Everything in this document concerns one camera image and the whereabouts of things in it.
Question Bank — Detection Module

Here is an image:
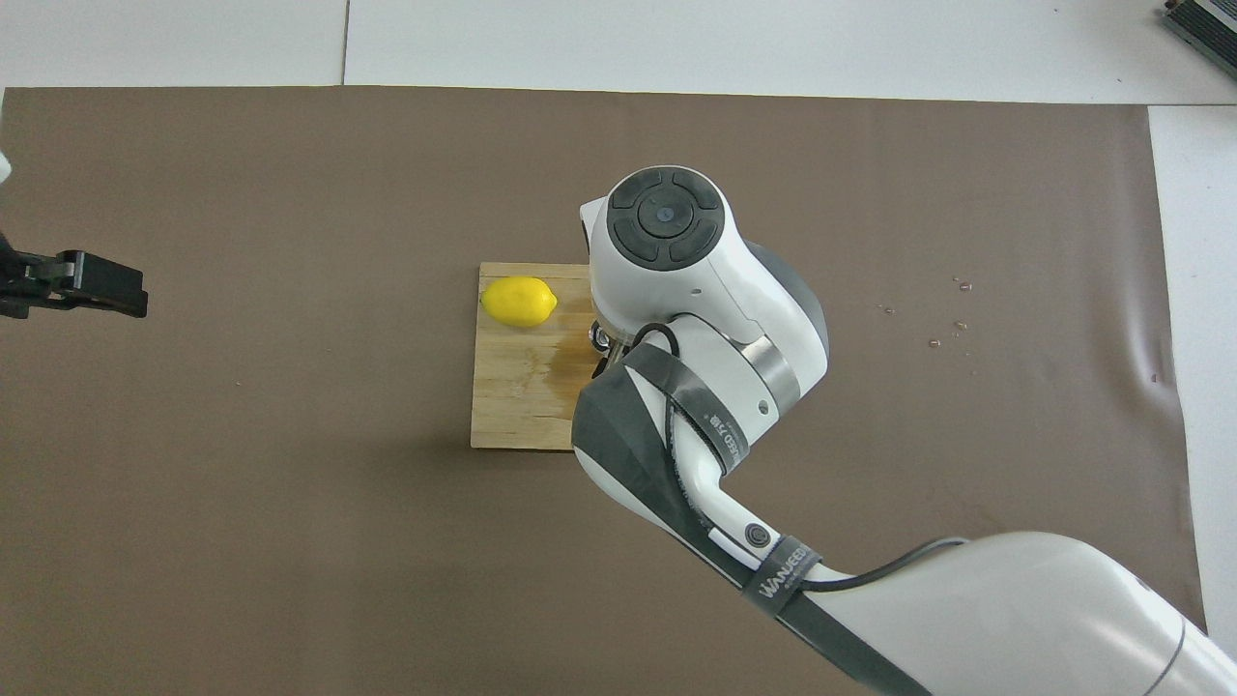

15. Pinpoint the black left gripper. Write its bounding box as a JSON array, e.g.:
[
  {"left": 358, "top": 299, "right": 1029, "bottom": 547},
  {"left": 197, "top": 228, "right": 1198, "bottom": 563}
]
[{"left": 0, "top": 227, "right": 150, "bottom": 322}]

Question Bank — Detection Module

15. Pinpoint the wooden cutting board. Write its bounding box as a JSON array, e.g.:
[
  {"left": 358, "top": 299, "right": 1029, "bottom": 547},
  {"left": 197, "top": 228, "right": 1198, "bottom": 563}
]
[{"left": 470, "top": 262, "right": 595, "bottom": 450}]

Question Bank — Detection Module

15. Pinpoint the yellow lemon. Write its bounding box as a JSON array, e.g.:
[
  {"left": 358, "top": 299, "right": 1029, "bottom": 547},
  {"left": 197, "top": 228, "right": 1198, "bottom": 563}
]
[{"left": 480, "top": 275, "right": 560, "bottom": 329}]

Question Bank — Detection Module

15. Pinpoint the brown table mat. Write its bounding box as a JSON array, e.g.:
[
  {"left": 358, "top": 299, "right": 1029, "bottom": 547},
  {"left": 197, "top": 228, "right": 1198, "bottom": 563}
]
[{"left": 0, "top": 85, "right": 1217, "bottom": 696}]

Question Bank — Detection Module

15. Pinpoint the grey ribbed device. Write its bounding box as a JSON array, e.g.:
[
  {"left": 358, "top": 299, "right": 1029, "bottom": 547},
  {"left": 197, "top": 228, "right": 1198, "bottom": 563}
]
[{"left": 1163, "top": 0, "right": 1237, "bottom": 51}]

